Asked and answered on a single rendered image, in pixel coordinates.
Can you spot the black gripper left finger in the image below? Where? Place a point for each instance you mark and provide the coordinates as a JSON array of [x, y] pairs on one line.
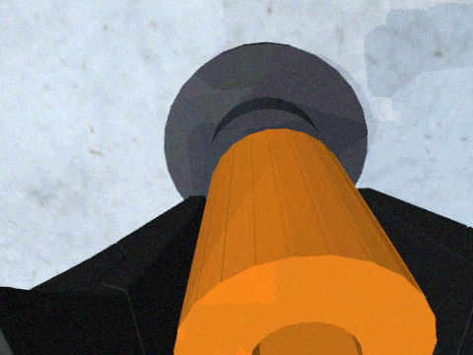
[[125, 300]]

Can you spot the grey round pedestal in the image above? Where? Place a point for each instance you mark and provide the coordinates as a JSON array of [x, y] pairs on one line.
[[255, 87]]

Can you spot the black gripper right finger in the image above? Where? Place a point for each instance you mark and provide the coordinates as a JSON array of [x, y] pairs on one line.
[[438, 252]]

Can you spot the orange knob with d-shaped hole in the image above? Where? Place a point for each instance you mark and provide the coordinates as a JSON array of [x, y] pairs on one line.
[[290, 261]]

